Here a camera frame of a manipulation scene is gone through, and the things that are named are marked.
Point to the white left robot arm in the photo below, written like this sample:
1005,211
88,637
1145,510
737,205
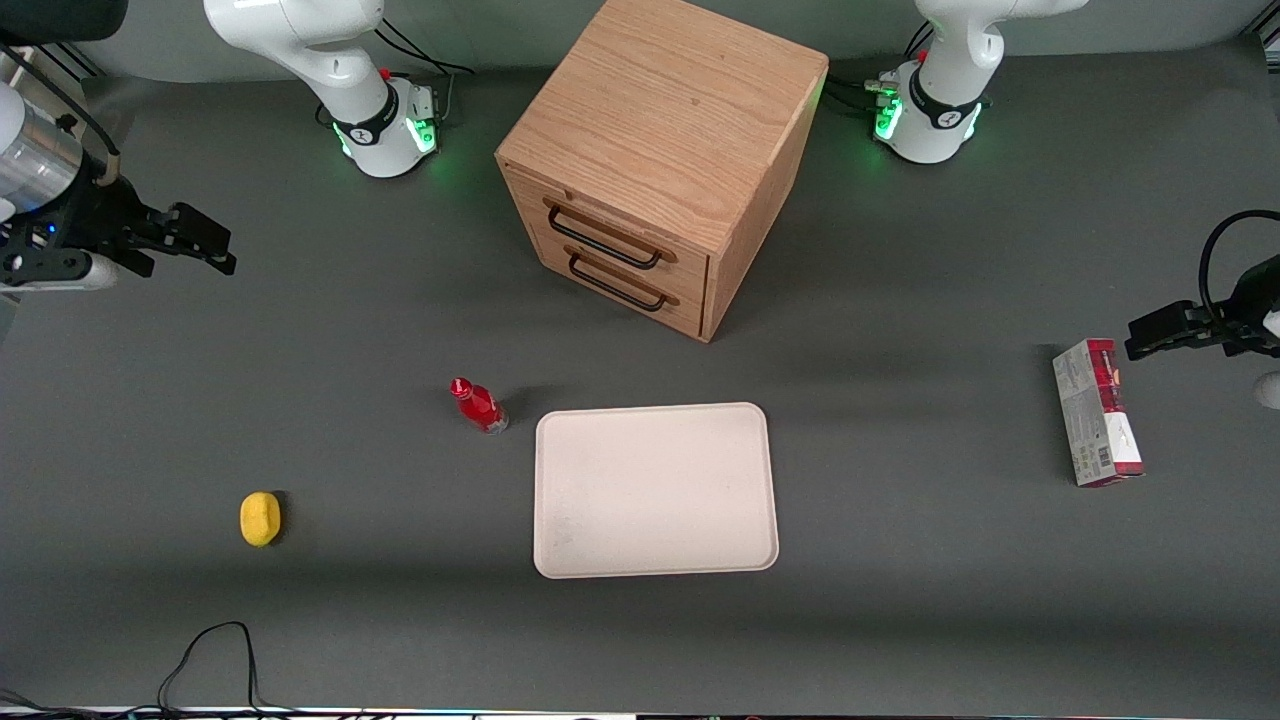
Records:
945,90

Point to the beige plastic tray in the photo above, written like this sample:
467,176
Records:
655,490

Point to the red coke bottle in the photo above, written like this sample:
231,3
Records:
480,405

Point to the aluminium frame rail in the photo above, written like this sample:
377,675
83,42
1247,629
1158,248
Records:
70,62

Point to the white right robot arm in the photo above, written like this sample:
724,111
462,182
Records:
340,60

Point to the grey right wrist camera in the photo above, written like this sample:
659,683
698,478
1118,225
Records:
60,273

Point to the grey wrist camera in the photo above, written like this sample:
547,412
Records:
60,273
1270,390

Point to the wooden drawer cabinet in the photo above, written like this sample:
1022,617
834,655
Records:
660,130

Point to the red grey carton box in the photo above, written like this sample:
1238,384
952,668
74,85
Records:
1095,415

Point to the wooden drawer front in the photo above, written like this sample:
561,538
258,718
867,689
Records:
600,215
640,300

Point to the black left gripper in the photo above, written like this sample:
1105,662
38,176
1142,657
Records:
1236,322

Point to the yellow lemon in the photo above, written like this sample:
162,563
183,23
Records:
261,519

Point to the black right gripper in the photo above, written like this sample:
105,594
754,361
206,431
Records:
98,218

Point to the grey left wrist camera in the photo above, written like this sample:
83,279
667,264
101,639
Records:
1270,390

